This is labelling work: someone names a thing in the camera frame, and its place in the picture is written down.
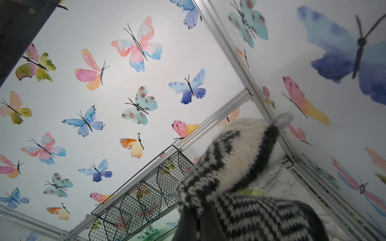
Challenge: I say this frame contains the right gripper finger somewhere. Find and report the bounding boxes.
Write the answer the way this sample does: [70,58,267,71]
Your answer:
[172,207,198,241]

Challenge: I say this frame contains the black white patterned knit scarf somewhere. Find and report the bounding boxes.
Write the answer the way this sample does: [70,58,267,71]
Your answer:
[173,112,328,241]

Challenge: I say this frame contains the black wire wall basket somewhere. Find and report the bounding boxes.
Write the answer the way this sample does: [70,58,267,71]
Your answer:
[88,145,194,241]

